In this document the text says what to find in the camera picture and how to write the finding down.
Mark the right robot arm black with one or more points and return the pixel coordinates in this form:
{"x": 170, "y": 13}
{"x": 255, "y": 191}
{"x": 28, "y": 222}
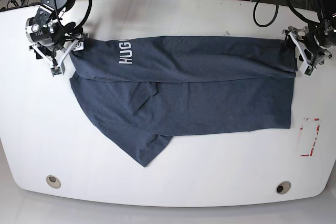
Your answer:
{"x": 50, "y": 39}

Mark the left table cable grommet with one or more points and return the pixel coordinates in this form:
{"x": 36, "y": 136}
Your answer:
{"x": 53, "y": 182}

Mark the right table cable grommet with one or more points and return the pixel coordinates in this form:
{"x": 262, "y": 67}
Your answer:
{"x": 283, "y": 187}

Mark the red tape rectangle marking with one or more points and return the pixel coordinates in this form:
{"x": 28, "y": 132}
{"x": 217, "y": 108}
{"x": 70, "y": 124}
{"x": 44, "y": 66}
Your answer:
{"x": 308, "y": 136}

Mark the table cable grommet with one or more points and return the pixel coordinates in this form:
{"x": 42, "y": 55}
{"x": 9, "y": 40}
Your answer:
{"x": 53, "y": 182}
{"x": 283, "y": 187}

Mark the dark blue T-shirt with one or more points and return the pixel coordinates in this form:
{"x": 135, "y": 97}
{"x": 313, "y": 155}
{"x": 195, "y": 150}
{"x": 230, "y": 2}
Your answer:
{"x": 141, "y": 93}

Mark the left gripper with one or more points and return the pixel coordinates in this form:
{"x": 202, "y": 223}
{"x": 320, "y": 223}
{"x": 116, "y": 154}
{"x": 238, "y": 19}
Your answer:
{"x": 307, "y": 46}

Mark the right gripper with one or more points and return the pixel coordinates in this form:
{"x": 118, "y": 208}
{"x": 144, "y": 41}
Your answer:
{"x": 55, "y": 55}

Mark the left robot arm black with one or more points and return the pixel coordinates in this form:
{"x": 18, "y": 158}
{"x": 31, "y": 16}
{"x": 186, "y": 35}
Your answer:
{"x": 324, "y": 28}

